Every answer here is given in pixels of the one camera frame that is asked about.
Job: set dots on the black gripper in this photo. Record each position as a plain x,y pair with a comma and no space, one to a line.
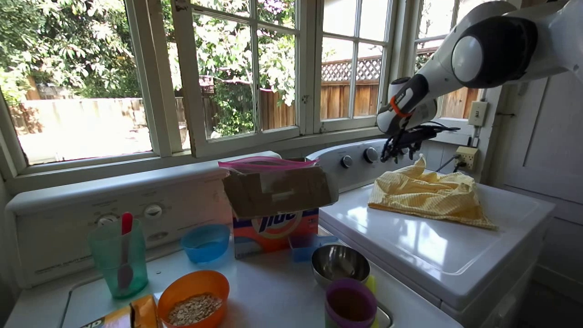
410,134

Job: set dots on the yellow striped towel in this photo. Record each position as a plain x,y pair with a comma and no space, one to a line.
425,194

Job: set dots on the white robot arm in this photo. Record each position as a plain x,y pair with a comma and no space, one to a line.
437,74

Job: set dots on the grey dryer knob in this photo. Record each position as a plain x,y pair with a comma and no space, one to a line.
370,156
346,163

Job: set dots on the beige plug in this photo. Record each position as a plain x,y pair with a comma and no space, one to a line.
467,158

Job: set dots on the wooden fence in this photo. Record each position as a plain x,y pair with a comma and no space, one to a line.
339,94

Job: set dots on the steel bowl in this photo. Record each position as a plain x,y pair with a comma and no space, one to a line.
339,262

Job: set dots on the white cabinet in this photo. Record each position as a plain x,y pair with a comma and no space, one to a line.
547,152

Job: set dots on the orange detergent box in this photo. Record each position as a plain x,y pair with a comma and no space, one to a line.
273,231

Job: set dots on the purple plastic cup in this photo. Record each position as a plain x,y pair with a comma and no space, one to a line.
350,304

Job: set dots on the white washing machine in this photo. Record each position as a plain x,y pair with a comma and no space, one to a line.
273,298

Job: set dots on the blue plastic bowl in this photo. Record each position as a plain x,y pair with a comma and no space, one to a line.
206,247

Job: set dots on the white washer knob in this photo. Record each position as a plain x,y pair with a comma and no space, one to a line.
153,212
108,222

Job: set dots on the orange plastic bowl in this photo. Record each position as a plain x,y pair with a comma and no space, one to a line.
182,285

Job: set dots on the oats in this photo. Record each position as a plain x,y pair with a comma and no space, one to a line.
193,309

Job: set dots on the yellow packet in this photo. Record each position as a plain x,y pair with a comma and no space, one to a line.
142,311

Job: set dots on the teal plastic cup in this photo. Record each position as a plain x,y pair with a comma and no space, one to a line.
102,262

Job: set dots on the wall outlet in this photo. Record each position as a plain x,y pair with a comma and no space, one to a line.
477,114

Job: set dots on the white window frame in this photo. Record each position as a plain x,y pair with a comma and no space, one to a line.
160,92

